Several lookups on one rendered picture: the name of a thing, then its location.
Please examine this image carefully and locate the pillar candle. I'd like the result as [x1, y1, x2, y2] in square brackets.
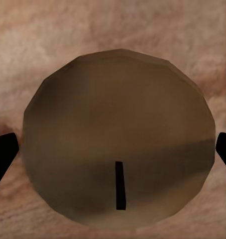
[20, 49, 216, 231]

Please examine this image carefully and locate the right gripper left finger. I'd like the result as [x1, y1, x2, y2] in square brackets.
[0, 132, 19, 181]

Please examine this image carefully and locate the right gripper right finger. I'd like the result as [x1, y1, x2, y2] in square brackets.
[215, 132, 226, 164]

